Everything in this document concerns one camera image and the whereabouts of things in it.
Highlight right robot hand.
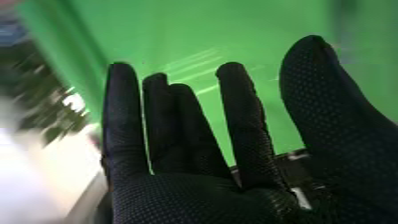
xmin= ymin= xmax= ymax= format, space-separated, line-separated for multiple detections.
xmin=99 ymin=34 xmax=398 ymax=224

